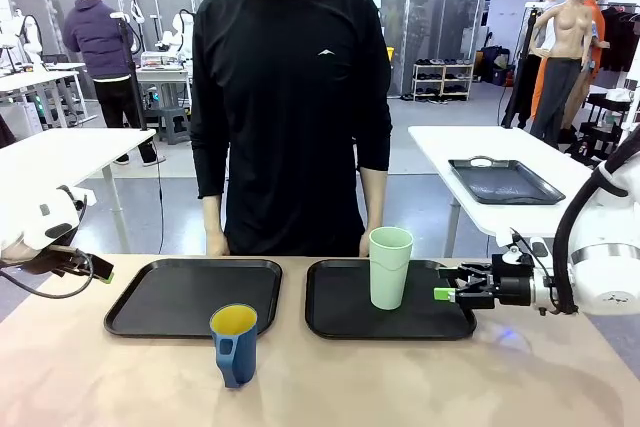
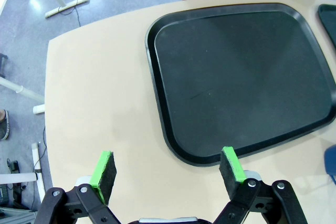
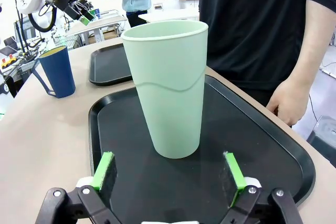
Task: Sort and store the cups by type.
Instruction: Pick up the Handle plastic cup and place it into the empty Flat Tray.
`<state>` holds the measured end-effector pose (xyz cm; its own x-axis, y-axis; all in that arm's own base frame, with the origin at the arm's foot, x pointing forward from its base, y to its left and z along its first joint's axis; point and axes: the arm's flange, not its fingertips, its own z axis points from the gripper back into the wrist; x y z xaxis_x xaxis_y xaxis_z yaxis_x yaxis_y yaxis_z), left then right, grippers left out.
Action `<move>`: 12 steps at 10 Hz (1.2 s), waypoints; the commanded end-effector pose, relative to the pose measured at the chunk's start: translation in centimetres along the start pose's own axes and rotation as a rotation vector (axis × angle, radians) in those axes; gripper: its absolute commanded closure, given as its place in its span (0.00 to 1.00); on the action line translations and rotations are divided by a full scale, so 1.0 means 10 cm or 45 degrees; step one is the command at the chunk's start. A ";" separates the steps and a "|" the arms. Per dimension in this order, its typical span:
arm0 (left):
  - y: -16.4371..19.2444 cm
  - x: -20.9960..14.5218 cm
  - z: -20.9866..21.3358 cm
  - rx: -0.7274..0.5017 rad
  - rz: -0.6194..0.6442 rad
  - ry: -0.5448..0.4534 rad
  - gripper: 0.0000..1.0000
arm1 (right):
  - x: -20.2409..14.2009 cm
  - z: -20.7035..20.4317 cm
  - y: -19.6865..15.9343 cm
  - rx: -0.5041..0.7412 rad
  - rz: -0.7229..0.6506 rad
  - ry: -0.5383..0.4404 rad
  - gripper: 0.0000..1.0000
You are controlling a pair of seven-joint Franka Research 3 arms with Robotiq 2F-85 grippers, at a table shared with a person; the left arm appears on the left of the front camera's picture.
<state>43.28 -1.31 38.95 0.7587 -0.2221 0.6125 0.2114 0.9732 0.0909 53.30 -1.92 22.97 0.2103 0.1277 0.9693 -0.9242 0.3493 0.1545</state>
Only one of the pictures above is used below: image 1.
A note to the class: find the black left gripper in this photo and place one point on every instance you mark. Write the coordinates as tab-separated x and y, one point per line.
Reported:
55	259

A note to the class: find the dark bags on floor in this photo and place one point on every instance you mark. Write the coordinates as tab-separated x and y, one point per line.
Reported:
495	67

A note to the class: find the person in purple jacket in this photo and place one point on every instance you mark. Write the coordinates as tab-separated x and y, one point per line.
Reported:
95	37

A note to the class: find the black rectangular plastic tray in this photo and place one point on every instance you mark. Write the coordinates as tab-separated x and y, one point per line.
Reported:
340	302
190	292

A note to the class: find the blue mug yellow inside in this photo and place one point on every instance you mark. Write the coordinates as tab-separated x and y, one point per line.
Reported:
240	352

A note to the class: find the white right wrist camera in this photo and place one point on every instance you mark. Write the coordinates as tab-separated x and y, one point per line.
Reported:
512	253

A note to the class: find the pale green tall cup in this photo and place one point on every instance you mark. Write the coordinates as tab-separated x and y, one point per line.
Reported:
390	277

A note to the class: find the mannequin in orange clothes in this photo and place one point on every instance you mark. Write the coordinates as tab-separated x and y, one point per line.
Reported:
597	17

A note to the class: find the white mannequin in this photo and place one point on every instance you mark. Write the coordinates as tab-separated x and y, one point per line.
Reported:
551	7

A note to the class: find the wooden shoe rack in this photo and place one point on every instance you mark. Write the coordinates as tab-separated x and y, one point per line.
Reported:
442	79

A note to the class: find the person's left hand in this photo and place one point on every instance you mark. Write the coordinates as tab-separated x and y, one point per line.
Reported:
365	246

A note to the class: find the black utility cart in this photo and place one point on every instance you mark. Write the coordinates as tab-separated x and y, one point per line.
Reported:
600	122

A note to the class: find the white background workbench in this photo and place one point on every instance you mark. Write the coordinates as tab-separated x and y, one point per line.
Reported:
35	84

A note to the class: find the beige mannequin grey trousers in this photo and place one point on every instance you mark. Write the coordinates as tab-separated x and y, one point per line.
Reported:
565	47

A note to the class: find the person in black shirt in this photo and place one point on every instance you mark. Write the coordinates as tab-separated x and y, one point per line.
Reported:
290	97

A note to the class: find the white side table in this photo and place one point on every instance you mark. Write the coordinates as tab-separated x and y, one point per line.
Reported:
500	219
60	152

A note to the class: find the rack of dark clothes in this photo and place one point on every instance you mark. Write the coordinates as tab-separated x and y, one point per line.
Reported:
622	37

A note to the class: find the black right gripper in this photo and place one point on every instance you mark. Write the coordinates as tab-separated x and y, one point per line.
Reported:
512	287

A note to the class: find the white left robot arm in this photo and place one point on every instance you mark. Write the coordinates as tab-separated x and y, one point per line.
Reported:
35	222

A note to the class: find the person's right forearm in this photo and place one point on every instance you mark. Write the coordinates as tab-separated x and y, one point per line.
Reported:
212	212

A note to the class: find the grey step stool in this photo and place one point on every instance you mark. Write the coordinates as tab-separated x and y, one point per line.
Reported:
174	124

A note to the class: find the person's left forearm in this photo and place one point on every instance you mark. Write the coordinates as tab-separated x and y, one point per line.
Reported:
374	202

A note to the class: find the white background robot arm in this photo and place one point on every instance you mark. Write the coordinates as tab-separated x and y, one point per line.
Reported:
27	39
177	34

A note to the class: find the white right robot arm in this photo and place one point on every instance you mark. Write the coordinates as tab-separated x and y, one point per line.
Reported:
605	267

